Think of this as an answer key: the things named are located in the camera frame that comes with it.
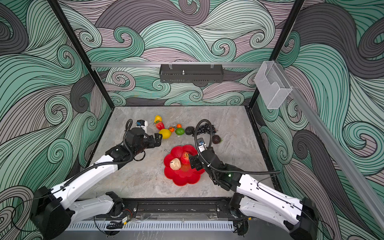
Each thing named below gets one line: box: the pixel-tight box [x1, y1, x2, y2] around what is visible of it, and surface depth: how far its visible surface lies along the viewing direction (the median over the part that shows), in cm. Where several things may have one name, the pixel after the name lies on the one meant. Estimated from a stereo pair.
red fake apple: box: [180, 151, 190, 165], surface depth 87 cm
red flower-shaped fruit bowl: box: [164, 145, 205, 186], surface depth 87 cm
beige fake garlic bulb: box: [169, 158, 182, 171], surface depth 85 cm
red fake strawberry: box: [155, 121, 165, 131], surface depth 106 cm
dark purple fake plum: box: [212, 134, 221, 145], surface depth 99 cm
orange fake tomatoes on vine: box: [168, 123, 182, 133], surface depth 106 cm
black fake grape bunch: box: [192, 122, 217, 137], surface depth 104 cm
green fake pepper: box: [175, 127, 185, 136], surface depth 104 cm
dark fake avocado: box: [185, 126, 195, 136], surface depth 102 cm
